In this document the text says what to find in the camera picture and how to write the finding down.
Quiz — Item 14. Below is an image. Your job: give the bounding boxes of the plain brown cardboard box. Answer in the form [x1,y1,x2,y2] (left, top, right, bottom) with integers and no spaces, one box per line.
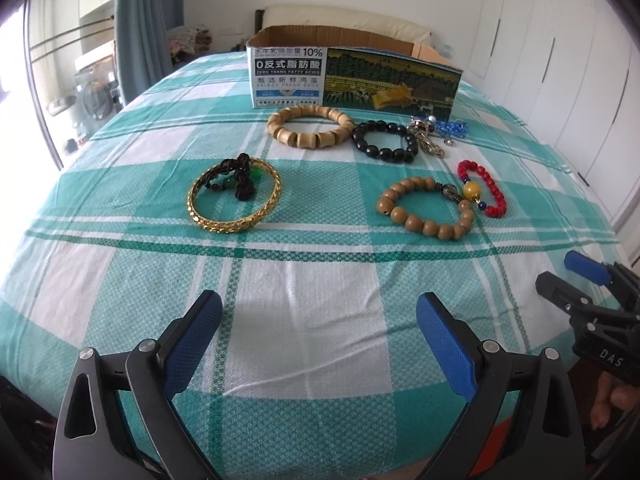
[75,42,118,78]

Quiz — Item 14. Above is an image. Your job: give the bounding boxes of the red bead bracelet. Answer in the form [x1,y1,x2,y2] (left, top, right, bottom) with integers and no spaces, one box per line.
[457,159,507,218]

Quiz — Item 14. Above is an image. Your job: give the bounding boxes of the brown round-bead bracelet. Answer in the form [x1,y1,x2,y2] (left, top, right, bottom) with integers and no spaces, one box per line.
[377,176,476,242]

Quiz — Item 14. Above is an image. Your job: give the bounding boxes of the person's right hand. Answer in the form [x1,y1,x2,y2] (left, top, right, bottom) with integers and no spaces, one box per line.
[592,382,638,428]

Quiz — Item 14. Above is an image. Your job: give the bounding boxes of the gold bangle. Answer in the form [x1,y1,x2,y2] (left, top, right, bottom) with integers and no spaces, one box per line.
[188,158,283,234]

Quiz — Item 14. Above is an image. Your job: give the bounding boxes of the green checked blanket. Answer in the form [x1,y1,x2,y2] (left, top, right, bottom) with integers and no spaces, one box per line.
[0,50,623,480]

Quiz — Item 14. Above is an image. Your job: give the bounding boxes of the white wardrobe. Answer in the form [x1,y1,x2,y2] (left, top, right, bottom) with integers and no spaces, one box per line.
[467,0,640,261]

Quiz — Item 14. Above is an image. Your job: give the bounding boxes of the printed cardboard box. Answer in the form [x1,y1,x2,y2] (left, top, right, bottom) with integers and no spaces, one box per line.
[246,25,463,113]

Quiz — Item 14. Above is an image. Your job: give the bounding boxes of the glass sliding door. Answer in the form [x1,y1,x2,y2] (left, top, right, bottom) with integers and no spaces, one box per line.
[0,0,121,171]

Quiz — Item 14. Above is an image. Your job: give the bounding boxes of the cream padded headboard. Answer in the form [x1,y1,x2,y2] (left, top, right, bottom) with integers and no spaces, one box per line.
[255,5,433,51]

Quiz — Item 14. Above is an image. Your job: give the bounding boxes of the dark brown bracelet green beads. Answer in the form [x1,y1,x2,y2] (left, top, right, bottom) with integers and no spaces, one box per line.
[207,153,263,202]

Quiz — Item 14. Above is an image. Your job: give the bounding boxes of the light wooden barrel-bead bracelet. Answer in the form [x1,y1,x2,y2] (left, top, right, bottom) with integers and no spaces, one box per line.
[266,105,355,151]

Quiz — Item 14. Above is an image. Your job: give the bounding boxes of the pile of clothes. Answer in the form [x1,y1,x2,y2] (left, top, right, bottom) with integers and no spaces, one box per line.
[166,25,213,68]

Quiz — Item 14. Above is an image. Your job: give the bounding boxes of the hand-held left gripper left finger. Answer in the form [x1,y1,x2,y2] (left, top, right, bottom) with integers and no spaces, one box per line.
[52,289,223,480]

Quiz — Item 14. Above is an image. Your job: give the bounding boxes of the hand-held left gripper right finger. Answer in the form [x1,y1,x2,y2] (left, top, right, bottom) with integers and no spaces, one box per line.
[416,291,586,480]

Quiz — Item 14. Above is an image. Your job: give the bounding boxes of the blue-grey curtain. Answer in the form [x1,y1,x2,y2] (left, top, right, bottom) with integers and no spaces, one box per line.
[116,0,187,106]

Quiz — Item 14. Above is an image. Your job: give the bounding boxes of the grey washing machine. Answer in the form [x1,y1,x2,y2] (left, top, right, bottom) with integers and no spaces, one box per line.
[75,67,123,123]

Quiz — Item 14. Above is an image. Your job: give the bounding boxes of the black bead bracelet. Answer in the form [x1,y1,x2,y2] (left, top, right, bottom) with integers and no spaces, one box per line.
[351,120,420,164]

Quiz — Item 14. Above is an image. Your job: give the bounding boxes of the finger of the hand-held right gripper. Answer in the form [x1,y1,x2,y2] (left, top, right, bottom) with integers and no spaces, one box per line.
[535,271,608,333]
[564,250,640,311]

